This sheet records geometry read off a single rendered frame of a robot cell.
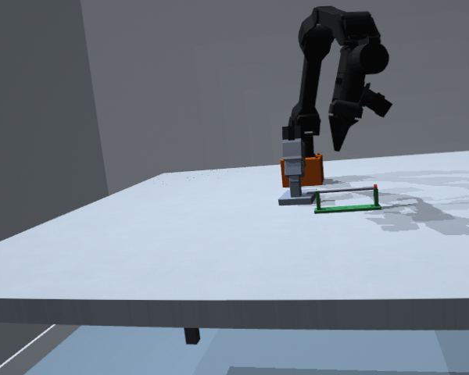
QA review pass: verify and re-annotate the grey metal pin with red cap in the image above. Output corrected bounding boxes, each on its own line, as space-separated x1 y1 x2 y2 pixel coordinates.
306 184 378 194

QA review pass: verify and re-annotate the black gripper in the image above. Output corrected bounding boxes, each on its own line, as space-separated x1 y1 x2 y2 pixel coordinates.
328 73 365 152

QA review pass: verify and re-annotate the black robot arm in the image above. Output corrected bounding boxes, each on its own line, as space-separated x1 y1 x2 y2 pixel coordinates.
288 5 392 158

